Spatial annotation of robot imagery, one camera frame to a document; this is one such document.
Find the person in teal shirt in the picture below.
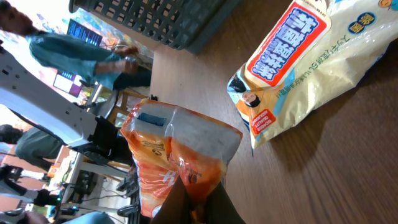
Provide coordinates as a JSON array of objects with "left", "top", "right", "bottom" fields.
[{"left": 1, "top": 1, "right": 152, "bottom": 90}]

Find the background desk with equipment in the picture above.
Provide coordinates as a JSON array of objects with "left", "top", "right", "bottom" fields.
[{"left": 46, "top": 88, "right": 150, "bottom": 224}]

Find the grey plastic mesh basket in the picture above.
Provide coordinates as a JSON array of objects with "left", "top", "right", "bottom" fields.
[{"left": 68, "top": 0, "right": 241, "bottom": 54}]

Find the yellow chip bag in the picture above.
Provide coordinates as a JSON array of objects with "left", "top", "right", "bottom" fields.
[{"left": 227, "top": 0, "right": 397, "bottom": 149}]

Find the small orange box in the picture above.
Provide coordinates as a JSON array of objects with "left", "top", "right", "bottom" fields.
[{"left": 121, "top": 99, "right": 243, "bottom": 218}]

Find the seated person in green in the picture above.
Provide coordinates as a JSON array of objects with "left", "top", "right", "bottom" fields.
[{"left": 1, "top": 124, "right": 63, "bottom": 170}]

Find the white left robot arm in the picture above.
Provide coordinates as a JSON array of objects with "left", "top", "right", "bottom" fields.
[{"left": 1, "top": 48, "right": 133, "bottom": 165}]

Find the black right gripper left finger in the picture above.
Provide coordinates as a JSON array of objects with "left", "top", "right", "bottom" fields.
[{"left": 150, "top": 177, "right": 191, "bottom": 224}]

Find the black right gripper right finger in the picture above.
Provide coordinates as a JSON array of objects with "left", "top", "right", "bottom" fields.
[{"left": 205, "top": 183, "right": 245, "bottom": 224}]

